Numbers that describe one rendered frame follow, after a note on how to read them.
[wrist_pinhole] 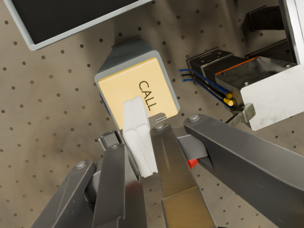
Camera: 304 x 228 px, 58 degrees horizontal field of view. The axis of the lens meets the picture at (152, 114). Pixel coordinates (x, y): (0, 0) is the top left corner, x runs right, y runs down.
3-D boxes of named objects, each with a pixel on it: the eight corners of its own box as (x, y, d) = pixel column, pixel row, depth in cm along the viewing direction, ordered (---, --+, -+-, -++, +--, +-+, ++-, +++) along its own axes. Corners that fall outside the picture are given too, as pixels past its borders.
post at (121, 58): (150, 63, 71) (185, 112, 29) (123, 74, 71) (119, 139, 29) (139, 35, 69) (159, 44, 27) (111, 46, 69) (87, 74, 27)
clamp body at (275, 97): (225, 71, 74) (312, 109, 39) (184, 88, 74) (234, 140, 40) (216, 45, 72) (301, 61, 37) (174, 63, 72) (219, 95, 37)
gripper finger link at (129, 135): (154, 174, 16) (142, 179, 16) (145, 130, 22) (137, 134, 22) (134, 130, 15) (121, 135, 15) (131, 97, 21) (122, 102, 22)
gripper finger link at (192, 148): (154, 149, 13) (211, 126, 13) (146, 117, 18) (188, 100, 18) (165, 173, 14) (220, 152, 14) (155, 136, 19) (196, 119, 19)
